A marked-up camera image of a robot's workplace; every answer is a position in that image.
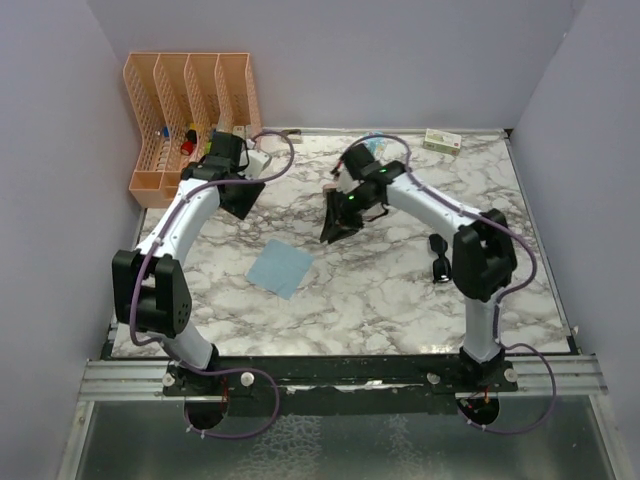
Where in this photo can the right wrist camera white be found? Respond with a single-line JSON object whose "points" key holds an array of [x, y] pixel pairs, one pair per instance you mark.
{"points": [[342, 180]]}

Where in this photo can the blue white packaged item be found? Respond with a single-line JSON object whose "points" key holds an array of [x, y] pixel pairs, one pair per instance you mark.
{"points": [[375, 143]]}

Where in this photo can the red black small bottle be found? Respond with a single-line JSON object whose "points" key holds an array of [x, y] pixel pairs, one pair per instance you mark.
{"points": [[190, 142]]}

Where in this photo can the light blue cleaning cloth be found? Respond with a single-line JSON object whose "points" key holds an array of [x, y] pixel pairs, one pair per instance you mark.
{"points": [[280, 268]]}

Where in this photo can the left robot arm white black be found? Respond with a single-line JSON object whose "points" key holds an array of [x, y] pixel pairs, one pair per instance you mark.
{"points": [[151, 295]]}

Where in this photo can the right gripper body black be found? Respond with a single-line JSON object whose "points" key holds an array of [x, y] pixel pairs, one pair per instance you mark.
{"points": [[359, 199]]}

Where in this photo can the peach desk file organizer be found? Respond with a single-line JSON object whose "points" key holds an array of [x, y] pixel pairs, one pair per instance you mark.
{"points": [[179, 101]]}

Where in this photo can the aluminium rail frame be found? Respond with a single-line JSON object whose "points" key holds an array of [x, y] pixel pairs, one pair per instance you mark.
{"points": [[128, 380]]}

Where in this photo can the black sunglasses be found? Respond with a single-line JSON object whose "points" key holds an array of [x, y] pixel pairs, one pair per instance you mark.
{"points": [[441, 266]]}

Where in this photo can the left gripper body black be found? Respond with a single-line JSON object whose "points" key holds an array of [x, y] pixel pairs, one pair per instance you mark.
{"points": [[245, 195]]}

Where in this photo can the small white green box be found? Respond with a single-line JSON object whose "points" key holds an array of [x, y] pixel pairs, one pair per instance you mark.
{"points": [[442, 142]]}

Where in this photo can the pink glasses case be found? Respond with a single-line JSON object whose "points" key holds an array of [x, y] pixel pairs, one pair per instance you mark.
{"points": [[329, 189]]}

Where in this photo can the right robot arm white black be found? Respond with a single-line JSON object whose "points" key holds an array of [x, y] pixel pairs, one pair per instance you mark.
{"points": [[482, 253]]}

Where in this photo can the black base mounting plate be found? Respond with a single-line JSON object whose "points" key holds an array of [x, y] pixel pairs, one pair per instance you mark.
{"points": [[340, 385]]}

